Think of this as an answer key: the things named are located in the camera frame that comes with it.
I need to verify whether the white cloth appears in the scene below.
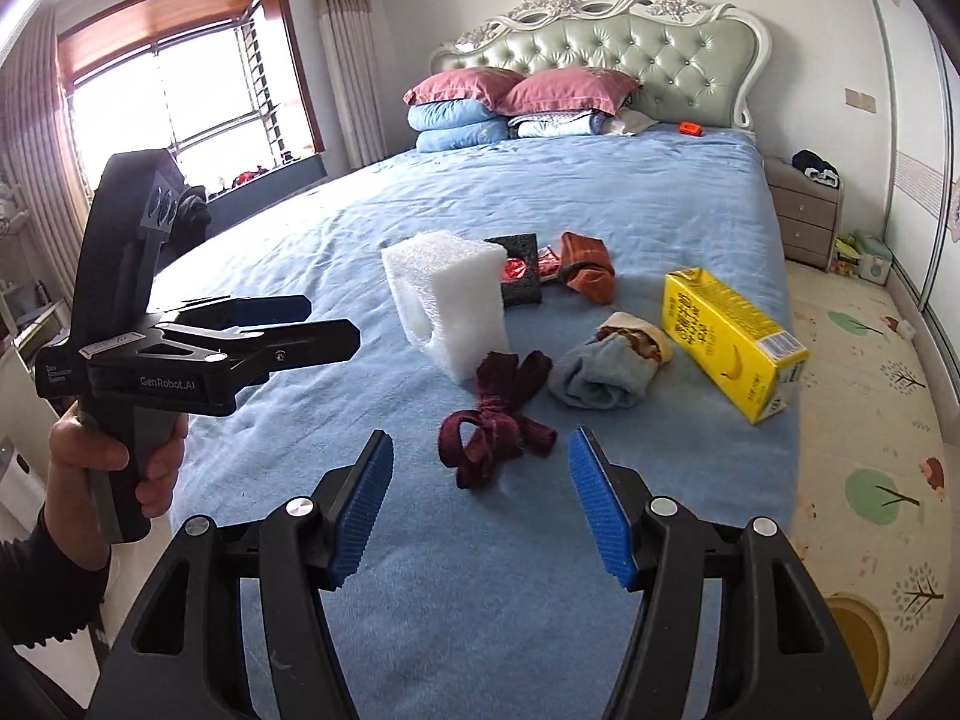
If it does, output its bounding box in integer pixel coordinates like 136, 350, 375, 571
611, 109, 661, 137

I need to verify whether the pale green storage box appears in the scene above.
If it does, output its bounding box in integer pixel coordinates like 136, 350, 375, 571
855, 232, 892, 286

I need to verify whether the dark clothing with white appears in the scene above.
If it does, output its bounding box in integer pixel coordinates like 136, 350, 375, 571
791, 150, 841, 187

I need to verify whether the bed with blue sheet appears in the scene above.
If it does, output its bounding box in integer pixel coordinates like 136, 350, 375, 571
146, 124, 800, 720

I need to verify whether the yellow waste bin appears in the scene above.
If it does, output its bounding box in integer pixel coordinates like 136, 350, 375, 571
825, 592, 892, 691

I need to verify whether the cream printed play mat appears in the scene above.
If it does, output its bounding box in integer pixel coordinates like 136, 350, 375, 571
780, 259, 952, 691

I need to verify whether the dark cloth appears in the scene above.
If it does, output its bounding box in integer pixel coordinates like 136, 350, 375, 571
178, 184, 212, 245

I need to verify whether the tufted green white headboard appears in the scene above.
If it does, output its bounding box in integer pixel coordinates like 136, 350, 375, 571
429, 0, 773, 132

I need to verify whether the orange sock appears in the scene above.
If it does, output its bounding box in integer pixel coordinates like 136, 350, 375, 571
559, 231, 617, 306

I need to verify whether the wood framed window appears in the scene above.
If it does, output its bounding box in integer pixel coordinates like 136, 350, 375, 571
56, 0, 327, 185

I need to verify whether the black foam piece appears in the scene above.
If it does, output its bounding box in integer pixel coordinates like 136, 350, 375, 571
484, 232, 547, 308

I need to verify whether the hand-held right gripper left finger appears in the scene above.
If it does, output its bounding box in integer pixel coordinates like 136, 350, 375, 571
105, 429, 395, 720

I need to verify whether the grey nightstand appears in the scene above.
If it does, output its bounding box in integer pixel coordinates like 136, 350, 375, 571
763, 156, 845, 271

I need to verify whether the white foam block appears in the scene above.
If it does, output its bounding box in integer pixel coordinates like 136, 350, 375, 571
381, 235, 511, 383

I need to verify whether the small red wrapper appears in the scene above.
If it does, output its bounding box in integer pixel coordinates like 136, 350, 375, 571
501, 244, 565, 286

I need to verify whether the sliding door wardrobe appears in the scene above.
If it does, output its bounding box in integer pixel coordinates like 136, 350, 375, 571
855, 0, 960, 361

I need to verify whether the white shelf unit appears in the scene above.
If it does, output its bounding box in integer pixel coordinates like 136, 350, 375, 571
0, 180, 76, 421

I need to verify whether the maroon sock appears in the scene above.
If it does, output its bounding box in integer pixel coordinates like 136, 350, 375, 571
437, 350, 560, 492

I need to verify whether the striped curtain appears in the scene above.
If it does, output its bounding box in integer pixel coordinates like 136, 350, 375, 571
0, 11, 91, 271

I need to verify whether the person's left forearm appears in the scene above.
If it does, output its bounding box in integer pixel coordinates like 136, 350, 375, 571
0, 506, 113, 720

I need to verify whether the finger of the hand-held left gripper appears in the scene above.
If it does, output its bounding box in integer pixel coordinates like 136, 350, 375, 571
154, 319, 361, 385
180, 294, 314, 332

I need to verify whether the yellow drink carton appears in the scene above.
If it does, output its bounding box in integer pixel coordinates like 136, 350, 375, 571
661, 268, 809, 425

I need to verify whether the beige patterned curtain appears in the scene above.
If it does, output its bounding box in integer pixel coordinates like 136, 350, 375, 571
311, 0, 391, 173

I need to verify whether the folded blue quilt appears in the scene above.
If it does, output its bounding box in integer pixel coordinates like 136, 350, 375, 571
407, 99, 515, 153

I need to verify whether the rolled grey blue sock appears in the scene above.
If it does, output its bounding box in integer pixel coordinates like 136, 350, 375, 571
547, 311, 674, 411

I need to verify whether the folded floral quilt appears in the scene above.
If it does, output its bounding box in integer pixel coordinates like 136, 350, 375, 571
508, 111, 623, 140

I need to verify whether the person's left hand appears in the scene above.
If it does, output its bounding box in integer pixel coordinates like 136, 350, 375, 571
45, 397, 188, 569

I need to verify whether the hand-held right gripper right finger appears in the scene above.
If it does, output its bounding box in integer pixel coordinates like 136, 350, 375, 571
566, 426, 875, 720

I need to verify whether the pink pillow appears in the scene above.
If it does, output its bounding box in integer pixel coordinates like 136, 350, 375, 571
495, 66, 640, 117
403, 67, 526, 110

